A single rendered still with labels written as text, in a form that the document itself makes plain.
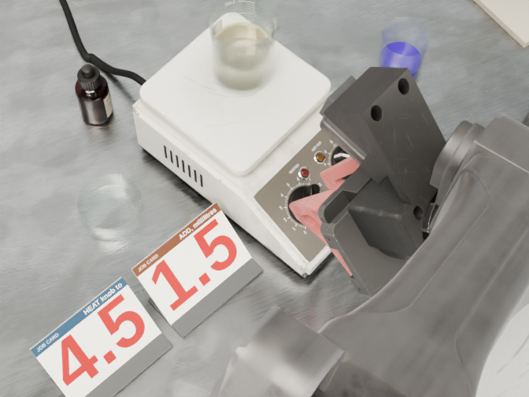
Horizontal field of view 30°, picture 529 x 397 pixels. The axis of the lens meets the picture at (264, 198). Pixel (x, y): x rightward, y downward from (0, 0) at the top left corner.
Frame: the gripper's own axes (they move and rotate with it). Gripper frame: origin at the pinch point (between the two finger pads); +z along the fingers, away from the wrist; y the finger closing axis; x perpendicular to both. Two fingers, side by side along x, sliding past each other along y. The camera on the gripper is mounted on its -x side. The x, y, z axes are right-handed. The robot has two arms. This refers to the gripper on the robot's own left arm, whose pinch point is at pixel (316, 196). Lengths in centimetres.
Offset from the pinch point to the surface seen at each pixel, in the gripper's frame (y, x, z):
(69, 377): 20.1, 3.6, 12.9
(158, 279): 9.8, 2.6, 12.4
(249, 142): -2.1, -2.3, 9.1
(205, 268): 6.2, 4.7, 11.9
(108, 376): 17.8, 5.7, 12.5
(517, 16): -34.0, 7.9, 9.6
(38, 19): -2.7, -14.4, 35.9
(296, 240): 0.1, 5.9, 6.9
